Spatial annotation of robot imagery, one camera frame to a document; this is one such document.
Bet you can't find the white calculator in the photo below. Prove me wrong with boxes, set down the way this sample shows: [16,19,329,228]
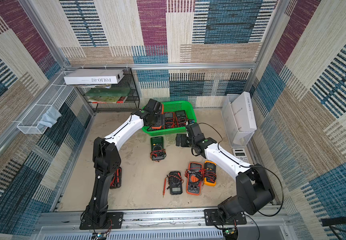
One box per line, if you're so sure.
[232,148,250,164]

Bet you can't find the green multimeter left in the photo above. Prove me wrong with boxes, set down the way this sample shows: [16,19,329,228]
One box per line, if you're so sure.
[150,136,166,162]

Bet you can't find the green plastic basket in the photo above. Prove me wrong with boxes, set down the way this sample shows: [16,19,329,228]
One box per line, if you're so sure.
[142,101,197,137]

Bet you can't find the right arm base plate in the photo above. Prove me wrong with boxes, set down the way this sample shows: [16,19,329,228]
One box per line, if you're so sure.
[204,209,247,228]

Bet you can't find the yellow multimeter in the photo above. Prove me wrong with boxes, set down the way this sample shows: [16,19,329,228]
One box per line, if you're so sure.
[203,161,217,187]

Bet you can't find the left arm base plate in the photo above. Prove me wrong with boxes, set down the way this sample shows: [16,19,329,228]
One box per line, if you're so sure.
[79,212,123,230]

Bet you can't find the white box right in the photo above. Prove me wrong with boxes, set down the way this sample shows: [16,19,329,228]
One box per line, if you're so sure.
[231,92,257,132]

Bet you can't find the orange multimeter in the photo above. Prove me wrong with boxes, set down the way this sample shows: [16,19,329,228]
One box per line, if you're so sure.
[151,103,164,130]
[185,162,203,196]

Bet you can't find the white wire wall basket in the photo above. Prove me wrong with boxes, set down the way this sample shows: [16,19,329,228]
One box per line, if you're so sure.
[17,73,73,135]

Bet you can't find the light blue cloth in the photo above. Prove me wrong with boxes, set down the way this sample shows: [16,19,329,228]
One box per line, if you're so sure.
[38,107,62,130]

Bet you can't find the clear plastic bin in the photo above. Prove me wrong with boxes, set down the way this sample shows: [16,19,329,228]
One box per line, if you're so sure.
[222,94,254,148]

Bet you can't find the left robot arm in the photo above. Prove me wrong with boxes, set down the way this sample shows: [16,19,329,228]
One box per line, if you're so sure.
[79,99,163,230]

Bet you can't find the black wire shelf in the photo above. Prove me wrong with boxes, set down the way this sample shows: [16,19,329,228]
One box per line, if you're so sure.
[77,68,140,114]

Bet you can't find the green book on shelf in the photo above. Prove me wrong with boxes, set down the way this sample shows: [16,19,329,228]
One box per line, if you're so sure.
[84,87,131,103]

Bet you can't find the white folio box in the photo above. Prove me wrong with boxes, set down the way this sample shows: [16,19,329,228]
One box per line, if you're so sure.
[64,69,124,85]

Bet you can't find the black clamp multimeter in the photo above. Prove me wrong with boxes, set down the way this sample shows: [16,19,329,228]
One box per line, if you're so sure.
[167,171,184,195]

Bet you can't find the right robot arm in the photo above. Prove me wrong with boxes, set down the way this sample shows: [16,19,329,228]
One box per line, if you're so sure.
[176,122,275,223]

